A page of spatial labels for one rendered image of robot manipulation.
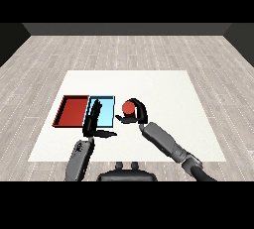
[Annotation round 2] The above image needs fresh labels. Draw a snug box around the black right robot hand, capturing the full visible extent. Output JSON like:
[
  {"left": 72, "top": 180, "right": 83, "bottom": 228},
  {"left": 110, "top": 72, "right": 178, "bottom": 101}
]
[{"left": 115, "top": 97, "right": 149, "bottom": 125}]

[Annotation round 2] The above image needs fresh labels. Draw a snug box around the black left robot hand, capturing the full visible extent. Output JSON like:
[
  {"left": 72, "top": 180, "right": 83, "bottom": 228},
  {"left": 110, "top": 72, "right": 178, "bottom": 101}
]
[{"left": 81, "top": 98, "right": 118, "bottom": 139}]

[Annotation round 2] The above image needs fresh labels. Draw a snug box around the red can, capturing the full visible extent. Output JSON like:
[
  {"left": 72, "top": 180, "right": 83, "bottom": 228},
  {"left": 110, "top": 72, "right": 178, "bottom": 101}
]
[{"left": 121, "top": 101, "right": 137, "bottom": 119}]

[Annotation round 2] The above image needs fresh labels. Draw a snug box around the light blue shallow open box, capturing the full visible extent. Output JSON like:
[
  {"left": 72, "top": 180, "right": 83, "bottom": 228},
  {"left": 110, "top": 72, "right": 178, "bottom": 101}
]
[{"left": 83, "top": 95, "right": 116, "bottom": 129}]

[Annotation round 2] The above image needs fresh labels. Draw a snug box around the red shallow open box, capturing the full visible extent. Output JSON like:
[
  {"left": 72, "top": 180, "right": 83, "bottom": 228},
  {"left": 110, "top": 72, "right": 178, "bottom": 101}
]
[{"left": 52, "top": 94, "right": 90, "bottom": 129}]

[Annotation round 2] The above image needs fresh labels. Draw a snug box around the dark grey robot body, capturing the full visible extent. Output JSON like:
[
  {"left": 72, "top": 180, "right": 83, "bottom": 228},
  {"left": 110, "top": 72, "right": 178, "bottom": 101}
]
[{"left": 96, "top": 162, "right": 159, "bottom": 182}]

